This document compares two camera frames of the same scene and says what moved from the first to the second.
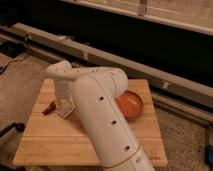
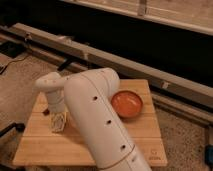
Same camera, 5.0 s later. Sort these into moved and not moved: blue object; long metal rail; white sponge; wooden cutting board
Moved: white sponge
Not moved: long metal rail; blue object; wooden cutting board
